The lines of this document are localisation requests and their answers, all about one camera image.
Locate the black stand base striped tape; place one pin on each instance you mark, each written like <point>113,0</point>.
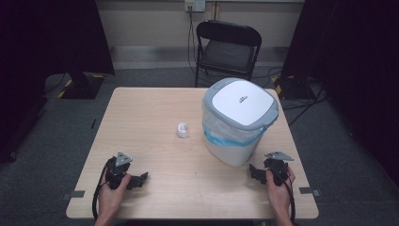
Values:
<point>83,88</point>
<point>290,88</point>

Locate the person's left hand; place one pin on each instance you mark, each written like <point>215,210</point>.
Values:
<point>113,196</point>

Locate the white tissue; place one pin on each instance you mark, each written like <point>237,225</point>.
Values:
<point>182,130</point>

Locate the black curtain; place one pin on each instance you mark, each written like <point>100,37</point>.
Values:
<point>351,62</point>
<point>44,47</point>

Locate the person's right hand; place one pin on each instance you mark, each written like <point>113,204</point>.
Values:
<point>277,194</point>

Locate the grey tape strip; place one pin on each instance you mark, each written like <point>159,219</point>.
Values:
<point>310,191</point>
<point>73,194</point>

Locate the white wall socket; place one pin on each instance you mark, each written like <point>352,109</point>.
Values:
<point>194,5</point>

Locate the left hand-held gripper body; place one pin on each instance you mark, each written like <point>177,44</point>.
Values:
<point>117,169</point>

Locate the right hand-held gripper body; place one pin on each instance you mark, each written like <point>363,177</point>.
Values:
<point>277,168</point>

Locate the small black floor strip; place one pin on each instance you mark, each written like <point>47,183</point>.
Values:
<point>93,123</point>

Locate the clear blue-edged trash bag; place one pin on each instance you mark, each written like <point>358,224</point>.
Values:
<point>226,133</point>

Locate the black folding chair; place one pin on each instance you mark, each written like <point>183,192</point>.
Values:
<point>227,51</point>

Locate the white trash can grey lid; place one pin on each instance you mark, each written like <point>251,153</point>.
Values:
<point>241,103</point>

